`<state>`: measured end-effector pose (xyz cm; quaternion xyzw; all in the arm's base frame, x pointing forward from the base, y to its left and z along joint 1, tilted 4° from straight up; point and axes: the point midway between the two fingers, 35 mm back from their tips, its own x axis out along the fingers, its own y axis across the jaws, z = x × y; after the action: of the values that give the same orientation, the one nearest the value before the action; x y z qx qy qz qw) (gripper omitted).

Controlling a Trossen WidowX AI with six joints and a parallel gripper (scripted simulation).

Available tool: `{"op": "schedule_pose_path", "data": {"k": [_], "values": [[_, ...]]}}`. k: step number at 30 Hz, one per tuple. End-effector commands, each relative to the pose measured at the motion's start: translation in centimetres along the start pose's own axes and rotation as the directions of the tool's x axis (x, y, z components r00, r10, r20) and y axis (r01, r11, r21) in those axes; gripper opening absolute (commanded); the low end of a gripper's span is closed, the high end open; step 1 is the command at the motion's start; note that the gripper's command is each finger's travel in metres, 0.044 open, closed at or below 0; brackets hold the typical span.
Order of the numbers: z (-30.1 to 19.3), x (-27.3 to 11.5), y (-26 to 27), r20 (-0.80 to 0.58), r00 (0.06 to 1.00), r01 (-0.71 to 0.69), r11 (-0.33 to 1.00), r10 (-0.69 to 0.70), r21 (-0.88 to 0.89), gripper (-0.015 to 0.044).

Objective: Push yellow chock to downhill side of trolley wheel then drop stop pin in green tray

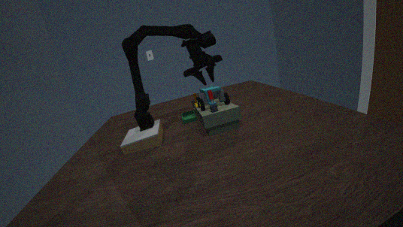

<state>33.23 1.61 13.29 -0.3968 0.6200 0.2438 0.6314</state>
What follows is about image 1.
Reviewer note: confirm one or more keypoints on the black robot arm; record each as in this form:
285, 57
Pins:
130, 48

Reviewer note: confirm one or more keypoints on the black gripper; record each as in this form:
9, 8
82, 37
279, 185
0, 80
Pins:
199, 62

